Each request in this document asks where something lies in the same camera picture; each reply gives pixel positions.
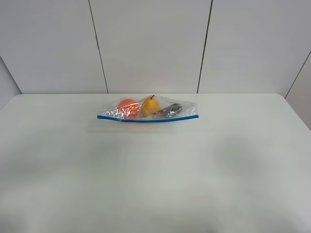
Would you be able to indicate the orange fruit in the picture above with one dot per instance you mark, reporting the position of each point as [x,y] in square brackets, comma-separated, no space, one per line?
[128,109]

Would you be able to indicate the yellow pear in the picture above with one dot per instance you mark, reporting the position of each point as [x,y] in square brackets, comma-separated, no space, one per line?
[150,106]

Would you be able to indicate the dark purple eggplant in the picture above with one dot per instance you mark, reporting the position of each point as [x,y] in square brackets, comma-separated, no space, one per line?
[168,112]

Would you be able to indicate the clear zip bag blue seal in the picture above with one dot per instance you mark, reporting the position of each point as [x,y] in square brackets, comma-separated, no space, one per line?
[189,111]

